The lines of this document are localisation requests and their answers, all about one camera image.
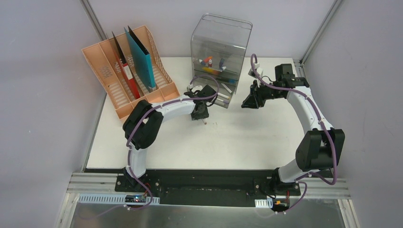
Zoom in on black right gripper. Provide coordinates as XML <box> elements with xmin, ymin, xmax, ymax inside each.
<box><xmin>241</xmin><ymin>80</ymin><xmax>284</xmax><ymax>109</ymax></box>

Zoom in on white marker yellow caps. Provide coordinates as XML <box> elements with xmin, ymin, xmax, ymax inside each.
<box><xmin>218</xmin><ymin>93</ymin><xmax>230</xmax><ymax>99</ymax></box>

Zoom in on black highlighter blue cap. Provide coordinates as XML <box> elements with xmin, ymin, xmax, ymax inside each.
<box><xmin>228</xmin><ymin>79</ymin><xmax>238</xmax><ymax>85</ymax></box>

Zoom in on white marker green cap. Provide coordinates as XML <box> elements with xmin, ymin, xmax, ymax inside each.
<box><xmin>221</xmin><ymin>83</ymin><xmax>232</xmax><ymax>94</ymax></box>

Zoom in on blue white small bottle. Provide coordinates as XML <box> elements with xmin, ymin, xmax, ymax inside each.
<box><xmin>199</xmin><ymin>59</ymin><xmax>206</xmax><ymax>66</ymax></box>

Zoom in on dark blue small bottle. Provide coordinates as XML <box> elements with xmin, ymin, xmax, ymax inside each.
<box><xmin>219</xmin><ymin>58</ymin><xmax>225</xmax><ymax>69</ymax></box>

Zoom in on red orange small bottle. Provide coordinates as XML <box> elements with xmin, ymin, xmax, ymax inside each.
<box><xmin>203</xmin><ymin>56</ymin><xmax>212</xmax><ymax>63</ymax></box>

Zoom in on smoked clear drawer box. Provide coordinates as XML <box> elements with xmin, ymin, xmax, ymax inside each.
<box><xmin>191</xmin><ymin>13</ymin><xmax>253</xmax><ymax>108</ymax></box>

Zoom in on teal folder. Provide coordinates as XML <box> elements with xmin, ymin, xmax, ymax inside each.
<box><xmin>125</xmin><ymin>26</ymin><xmax>157</xmax><ymax>92</ymax></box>

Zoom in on red folder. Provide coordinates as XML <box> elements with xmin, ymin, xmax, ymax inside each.
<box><xmin>112</xmin><ymin>33</ymin><xmax>141</xmax><ymax>99</ymax></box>

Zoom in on white marker purple cap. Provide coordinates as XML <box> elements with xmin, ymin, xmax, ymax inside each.
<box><xmin>215</xmin><ymin>98</ymin><xmax>229</xmax><ymax>104</ymax></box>

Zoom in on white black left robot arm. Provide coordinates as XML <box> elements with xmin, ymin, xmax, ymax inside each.
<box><xmin>123</xmin><ymin>85</ymin><xmax>218</xmax><ymax>192</ymax></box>

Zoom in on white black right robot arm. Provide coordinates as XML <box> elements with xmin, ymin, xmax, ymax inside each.
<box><xmin>241</xmin><ymin>62</ymin><xmax>345</xmax><ymax>195</ymax></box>

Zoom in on peach plastic file organizer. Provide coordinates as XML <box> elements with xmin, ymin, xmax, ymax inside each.
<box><xmin>82</xmin><ymin>26</ymin><xmax>180</xmax><ymax>122</ymax></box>

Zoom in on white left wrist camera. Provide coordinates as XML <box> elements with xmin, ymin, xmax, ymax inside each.
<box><xmin>187</xmin><ymin>84</ymin><xmax>203</xmax><ymax>93</ymax></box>

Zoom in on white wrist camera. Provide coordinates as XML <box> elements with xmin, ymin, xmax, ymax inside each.
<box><xmin>248</xmin><ymin>63</ymin><xmax>263</xmax><ymax>78</ymax></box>
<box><xmin>187</xmin><ymin>84</ymin><xmax>203</xmax><ymax>93</ymax></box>

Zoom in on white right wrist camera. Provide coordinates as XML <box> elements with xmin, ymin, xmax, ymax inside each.
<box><xmin>248</xmin><ymin>63</ymin><xmax>263</xmax><ymax>78</ymax></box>

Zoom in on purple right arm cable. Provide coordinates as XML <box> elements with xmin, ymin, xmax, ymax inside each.
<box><xmin>250</xmin><ymin>54</ymin><xmax>338</xmax><ymax>218</ymax></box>

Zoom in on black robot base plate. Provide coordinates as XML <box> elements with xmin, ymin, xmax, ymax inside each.
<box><xmin>115</xmin><ymin>169</ymin><xmax>301</xmax><ymax>207</ymax></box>

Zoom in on aluminium frame rail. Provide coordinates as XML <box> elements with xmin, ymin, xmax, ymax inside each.
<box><xmin>66</xmin><ymin>172</ymin><xmax>161</xmax><ymax>206</ymax></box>

